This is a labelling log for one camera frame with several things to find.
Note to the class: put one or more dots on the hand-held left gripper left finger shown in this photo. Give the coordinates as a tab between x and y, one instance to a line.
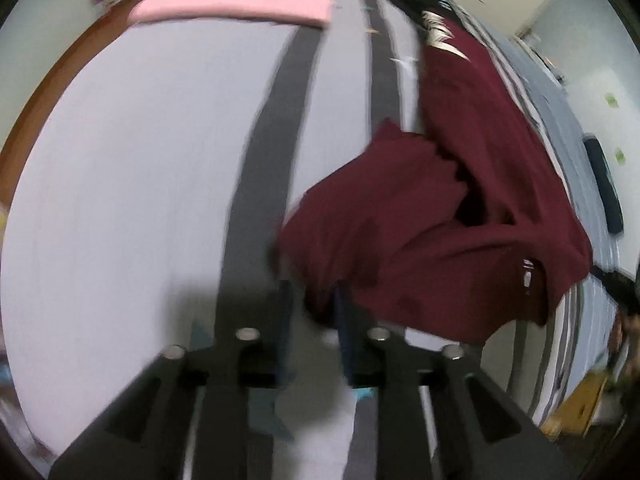
284	330

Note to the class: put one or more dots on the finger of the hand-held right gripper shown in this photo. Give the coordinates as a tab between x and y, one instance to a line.
620	287

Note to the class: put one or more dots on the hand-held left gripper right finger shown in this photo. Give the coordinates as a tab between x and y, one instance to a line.
345	340

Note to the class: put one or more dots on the maroon t-shirt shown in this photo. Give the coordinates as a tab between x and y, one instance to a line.
410	240

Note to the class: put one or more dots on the black oblong object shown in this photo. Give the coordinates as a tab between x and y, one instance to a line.
602	185

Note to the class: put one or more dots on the striped grey white bedsheet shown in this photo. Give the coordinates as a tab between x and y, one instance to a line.
130	170

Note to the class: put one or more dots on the pink folded garment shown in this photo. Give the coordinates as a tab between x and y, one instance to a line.
235	0

